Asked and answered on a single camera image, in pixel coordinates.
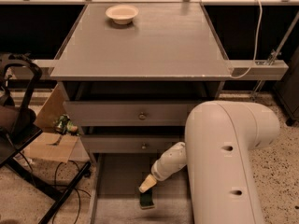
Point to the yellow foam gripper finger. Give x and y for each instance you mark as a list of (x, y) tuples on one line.
[(149, 182)]

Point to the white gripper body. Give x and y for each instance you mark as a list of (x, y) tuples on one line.
[(161, 170)]

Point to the green yellow sponge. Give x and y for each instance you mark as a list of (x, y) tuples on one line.
[(146, 200)]

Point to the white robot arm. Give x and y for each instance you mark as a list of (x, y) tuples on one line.
[(215, 150)]

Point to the grey bottom drawer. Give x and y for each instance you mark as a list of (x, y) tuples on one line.
[(116, 198)]

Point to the grey drawer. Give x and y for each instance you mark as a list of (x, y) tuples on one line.
[(116, 198), (135, 113), (129, 143)]

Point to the grey middle drawer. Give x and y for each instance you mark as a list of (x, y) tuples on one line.
[(129, 143)]

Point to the grey top drawer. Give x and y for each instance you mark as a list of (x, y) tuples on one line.
[(135, 113)]

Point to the grey drawer cabinet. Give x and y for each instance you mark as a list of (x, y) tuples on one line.
[(129, 89)]

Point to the green crumpled packet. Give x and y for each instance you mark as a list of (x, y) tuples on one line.
[(64, 125)]

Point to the brown cardboard sheet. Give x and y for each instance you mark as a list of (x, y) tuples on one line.
[(50, 145)]

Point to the white paper bowl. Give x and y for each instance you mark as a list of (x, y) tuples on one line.
[(122, 14)]

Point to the metal rail frame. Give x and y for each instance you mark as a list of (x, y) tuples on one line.
[(258, 69)]

